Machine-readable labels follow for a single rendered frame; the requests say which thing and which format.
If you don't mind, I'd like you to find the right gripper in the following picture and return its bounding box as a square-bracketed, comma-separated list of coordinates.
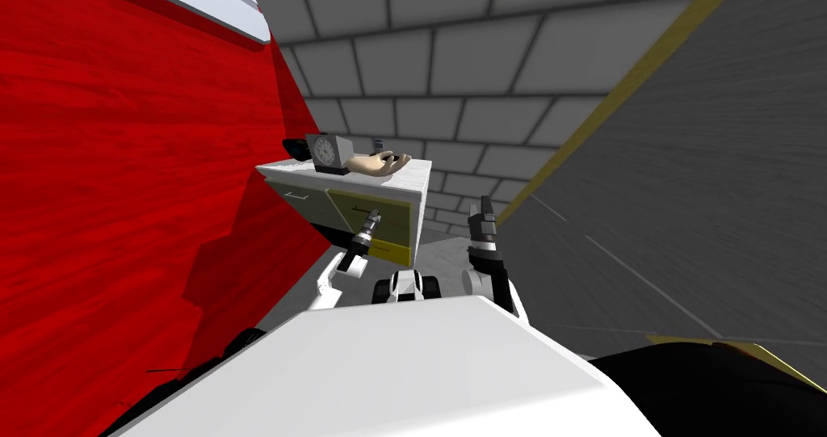
[468, 195, 499, 246]

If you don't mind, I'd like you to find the black rounded object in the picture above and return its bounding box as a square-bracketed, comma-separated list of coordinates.
[282, 137, 311, 163]

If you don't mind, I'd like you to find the yellow-green drawer front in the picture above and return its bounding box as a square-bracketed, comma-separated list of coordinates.
[325, 187, 415, 268]

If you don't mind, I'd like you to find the white cabinet with olive drawers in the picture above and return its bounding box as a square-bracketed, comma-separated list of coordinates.
[254, 158, 434, 270]

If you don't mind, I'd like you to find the grey box clock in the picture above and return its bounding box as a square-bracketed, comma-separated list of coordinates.
[304, 132, 355, 177]

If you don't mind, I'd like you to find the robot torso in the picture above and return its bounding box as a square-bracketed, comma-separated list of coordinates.
[112, 268, 663, 437]

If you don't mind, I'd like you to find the beige hand sculpture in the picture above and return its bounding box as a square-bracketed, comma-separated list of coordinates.
[346, 152, 413, 179]

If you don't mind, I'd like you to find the grey-green drawer front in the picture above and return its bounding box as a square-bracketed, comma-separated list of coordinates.
[264, 178, 351, 233]

